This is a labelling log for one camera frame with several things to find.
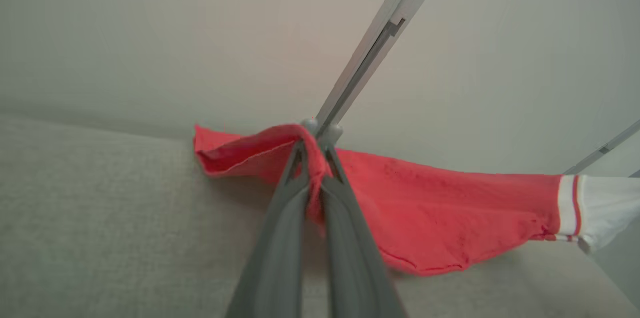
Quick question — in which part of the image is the grey partition post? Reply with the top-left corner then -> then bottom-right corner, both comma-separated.
562,119 -> 640,178
300,0 -> 456,152

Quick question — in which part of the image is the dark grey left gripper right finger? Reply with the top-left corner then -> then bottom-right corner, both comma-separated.
320,145 -> 406,318

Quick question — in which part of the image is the red shirt with white sleeves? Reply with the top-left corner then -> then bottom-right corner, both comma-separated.
192,123 -> 640,277

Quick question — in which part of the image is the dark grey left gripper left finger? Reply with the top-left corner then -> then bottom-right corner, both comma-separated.
225,140 -> 311,318

